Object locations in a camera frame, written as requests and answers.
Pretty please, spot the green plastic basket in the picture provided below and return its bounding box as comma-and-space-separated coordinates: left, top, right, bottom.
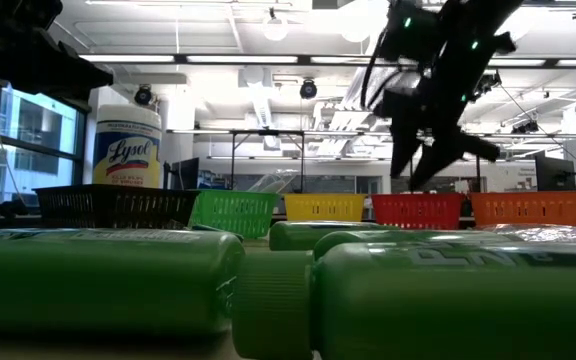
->
189, 188, 282, 240

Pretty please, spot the long linear ceiling light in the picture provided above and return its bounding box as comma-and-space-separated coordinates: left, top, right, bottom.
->
80, 53, 576, 69

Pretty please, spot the black plastic basket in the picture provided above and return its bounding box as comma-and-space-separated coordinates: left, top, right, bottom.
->
34, 183, 200, 230

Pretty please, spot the clear-wrapped toothbrush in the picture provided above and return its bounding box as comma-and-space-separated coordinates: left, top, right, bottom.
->
477, 223, 576, 245
246, 168, 300, 195

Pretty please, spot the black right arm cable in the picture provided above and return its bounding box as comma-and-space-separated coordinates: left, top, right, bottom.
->
359, 27, 394, 111

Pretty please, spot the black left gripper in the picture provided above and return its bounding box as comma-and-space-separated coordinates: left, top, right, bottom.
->
0, 0, 114, 100

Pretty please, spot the red plastic basket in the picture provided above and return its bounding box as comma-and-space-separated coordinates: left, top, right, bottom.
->
371, 193, 467, 231

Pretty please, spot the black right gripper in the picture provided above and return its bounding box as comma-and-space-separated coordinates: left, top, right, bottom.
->
373, 54, 500, 192

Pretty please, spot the black computer monitor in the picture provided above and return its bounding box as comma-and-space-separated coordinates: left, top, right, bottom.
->
169, 156, 202, 192
534, 151, 576, 193

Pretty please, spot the orange plastic basket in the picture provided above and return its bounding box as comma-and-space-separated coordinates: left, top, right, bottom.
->
469, 191, 576, 228

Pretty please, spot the green Pert shampoo bottle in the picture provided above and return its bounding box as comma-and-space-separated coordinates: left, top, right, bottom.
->
312, 228, 519, 261
231, 241, 576, 360
0, 228, 247, 336
268, 220, 387, 253

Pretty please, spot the round white pendant lamp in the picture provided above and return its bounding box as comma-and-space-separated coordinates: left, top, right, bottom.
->
261, 6, 290, 43

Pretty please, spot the yellow plastic basket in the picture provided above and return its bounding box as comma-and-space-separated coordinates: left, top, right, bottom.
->
282, 193, 368, 223

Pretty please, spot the black ceiling spotlight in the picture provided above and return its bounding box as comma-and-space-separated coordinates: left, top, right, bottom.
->
470, 69, 503, 103
133, 84, 154, 107
298, 78, 319, 101

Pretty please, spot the Lysol wipes canister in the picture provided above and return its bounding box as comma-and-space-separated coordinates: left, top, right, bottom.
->
92, 103, 163, 190

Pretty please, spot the dark-framed window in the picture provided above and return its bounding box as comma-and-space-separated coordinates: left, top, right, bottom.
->
0, 74, 88, 206

